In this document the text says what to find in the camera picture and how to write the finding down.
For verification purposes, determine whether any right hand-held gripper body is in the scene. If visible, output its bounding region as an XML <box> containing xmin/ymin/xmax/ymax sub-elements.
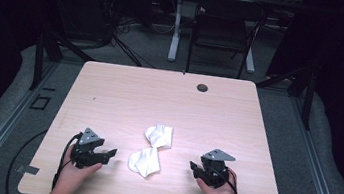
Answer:
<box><xmin>198</xmin><ymin>147</ymin><xmax>237</xmax><ymax>191</ymax></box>

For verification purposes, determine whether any round table grommet hole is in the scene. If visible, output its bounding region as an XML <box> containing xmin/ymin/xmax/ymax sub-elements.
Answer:
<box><xmin>195</xmin><ymin>82</ymin><xmax>210</xmax><ymax>94</ymax></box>

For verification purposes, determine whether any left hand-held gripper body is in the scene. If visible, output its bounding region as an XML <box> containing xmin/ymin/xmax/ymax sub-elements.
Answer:
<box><xmin>68</xmin><ymin>126</ymin><xmax>108</xmax><ymax>172</ymax></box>

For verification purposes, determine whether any black folding chair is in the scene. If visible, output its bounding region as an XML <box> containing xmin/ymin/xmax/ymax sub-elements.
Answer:
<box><xmin>183</xmin><ymin>0</ymin><xmax>271</xmax><ymax>83</ymax></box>

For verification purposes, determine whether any bundle of dark cables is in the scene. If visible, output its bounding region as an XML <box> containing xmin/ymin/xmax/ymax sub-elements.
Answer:
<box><xmin>89</xmin><ymin>0</ymin><xmax>166</xmax><ymax>70</ymax></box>

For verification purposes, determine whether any black cable on floor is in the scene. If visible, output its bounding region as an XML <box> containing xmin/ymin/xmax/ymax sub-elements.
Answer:
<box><xmin>3</xmin><ymin>124</ymin><xmax>50</xmax><ymax>194</ymax></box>

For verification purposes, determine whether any dark computer tower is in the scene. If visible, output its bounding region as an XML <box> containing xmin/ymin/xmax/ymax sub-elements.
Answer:
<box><xmin>49</xmin><ymin>0</ymin><xmax>117</xmax><ymax>45</ymax></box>

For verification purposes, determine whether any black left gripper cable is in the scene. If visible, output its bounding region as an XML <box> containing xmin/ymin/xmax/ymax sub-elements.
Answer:
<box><xmin>51</xmin><ymin>130</ymin><xmax>85</xmax><ymax>193</ymax></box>

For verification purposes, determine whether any person's left hand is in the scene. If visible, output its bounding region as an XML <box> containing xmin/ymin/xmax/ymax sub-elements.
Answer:
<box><xmin>55</xmin><ymin>149</ymin><xmax>105</xmax><ymax>194</ymax></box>

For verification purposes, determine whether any black metal stand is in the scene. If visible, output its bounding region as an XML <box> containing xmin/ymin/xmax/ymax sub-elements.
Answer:
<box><xmin>27</xmin><ymin>29</ymin><xmax>99</xmax><ymax>99</ymax></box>
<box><xmin>250</xmin><ymin>58</ymin><xmax>320</xmax><ymax>131</ymax></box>

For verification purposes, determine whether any grey metal table bracket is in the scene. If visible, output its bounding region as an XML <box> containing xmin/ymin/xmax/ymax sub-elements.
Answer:
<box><xmin>14</xmin><ymin>163</ymin><xmax>41</xmax><ymax>176</ymax></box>

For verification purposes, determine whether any aluminium floor rail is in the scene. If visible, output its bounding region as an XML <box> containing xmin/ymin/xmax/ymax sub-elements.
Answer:
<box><xmin>0</xmin><ymin>53</ymin><xmax>62</xmax><ymax>194</ymax></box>
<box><xmin>280</xmin><ymin>92</ymin><xmax>344</xmax><ymax>194</ymax></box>

